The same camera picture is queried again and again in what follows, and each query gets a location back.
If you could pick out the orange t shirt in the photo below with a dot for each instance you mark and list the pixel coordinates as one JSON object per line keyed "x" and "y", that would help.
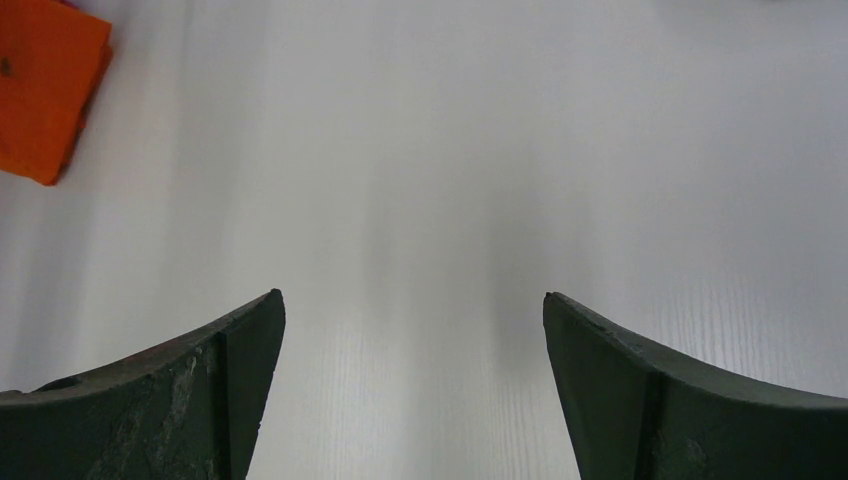
{"x": 54, "y": 57}

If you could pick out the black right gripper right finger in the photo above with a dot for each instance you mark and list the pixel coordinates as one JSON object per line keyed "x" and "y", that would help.
{"x": 636, "y": 409}

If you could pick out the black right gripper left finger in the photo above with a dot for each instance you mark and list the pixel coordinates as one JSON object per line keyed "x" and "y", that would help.
{"x": 188, "y": 408}

